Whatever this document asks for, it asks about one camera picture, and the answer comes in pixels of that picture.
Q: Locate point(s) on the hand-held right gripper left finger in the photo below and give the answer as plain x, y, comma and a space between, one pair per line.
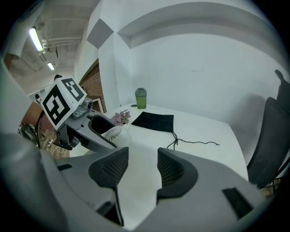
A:
106, 167

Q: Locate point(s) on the pink succulent plant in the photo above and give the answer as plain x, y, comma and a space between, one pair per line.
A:
121, 117

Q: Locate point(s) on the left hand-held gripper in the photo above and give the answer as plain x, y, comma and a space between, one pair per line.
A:
61, 102

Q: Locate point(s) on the ceiling tube light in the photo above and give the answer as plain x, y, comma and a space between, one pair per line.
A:
51, 66
36, 39

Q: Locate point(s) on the green drinking bottle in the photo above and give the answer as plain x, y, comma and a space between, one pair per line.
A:
141, 99

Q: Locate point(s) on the white table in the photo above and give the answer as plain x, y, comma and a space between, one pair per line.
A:
204, 136

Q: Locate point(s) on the black mesh office chair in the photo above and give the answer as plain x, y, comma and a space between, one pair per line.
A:
267, 136

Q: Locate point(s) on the white handheld fan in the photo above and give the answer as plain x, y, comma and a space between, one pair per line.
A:
113, 133

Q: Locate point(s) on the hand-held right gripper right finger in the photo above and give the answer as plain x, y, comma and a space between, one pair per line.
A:
181, 176

